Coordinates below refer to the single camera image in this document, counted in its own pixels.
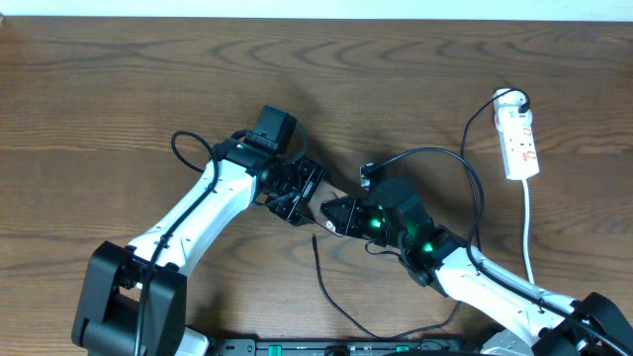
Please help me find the left camera black cable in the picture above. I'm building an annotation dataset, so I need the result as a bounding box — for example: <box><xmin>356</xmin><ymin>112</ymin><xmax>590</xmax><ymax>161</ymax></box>
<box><xmin>133</xmin><ymin>130</ymin><xmax>311</xmax><ymax>356</ymax></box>

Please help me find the white power strip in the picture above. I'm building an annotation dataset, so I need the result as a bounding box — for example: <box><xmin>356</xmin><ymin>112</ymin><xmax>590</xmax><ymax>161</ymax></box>
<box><xmin>494</xmin><ymin>88</ymin><xmax>539</xmax><ymax>181</ymax></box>

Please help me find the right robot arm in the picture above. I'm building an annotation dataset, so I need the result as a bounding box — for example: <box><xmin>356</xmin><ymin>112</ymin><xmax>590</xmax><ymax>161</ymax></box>
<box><xmin>316</xmin><ymin>179</ymin><xmax>632</xmax><ymax>355</ymax></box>

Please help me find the white power strip cord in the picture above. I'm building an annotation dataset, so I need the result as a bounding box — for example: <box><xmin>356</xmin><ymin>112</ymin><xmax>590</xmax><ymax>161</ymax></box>
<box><xmin>521</xmin><ymin>178</ymin><xmax>536</xmax><ymax>286</ymax></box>

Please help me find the camera black cable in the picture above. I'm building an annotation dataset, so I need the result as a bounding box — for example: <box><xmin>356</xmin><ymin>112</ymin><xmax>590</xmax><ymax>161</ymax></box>
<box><xmin>133</xmin><ymin>130</ymin><xmax>311</xmax><ymax>356</ymax></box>
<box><xmin>364</xmin><ymin>146</ymin><xmax>633</xmax><ymax>356</ymax></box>

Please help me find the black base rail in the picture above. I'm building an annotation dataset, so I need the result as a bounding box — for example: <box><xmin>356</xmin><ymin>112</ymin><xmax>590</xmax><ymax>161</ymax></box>
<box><xmin>207</xmin><ymin>338</ymin><xmax>468</xmax><ymax>356</ymax></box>

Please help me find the right camera black cable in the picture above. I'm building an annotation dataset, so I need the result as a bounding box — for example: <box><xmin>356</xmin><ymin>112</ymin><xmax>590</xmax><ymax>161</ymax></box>
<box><xmin>364</xmin><ymin>146</ymin><xmax>633</xmax><ymax>356</ymax></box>

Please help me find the black USB charging cable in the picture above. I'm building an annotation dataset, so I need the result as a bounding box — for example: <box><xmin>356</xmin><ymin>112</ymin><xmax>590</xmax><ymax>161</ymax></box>
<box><xmin>311</xmin><ymin>87</ymin><xmax>532</xmax><ymax>342</ymax></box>

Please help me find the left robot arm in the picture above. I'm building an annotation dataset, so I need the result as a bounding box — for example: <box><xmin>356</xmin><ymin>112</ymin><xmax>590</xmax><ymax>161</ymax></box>
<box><xmin>71</xmin><ymin>106</ymin><xmax>325</xmax><ymax>355</ymax></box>

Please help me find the Galaxy S25 Ultra smartphone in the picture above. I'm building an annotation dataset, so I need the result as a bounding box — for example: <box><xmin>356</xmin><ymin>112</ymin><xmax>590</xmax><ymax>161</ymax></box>
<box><xmin>307</xmin><ymin>180</ymin><xmax>348</xmax><ymax>236</ymax></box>

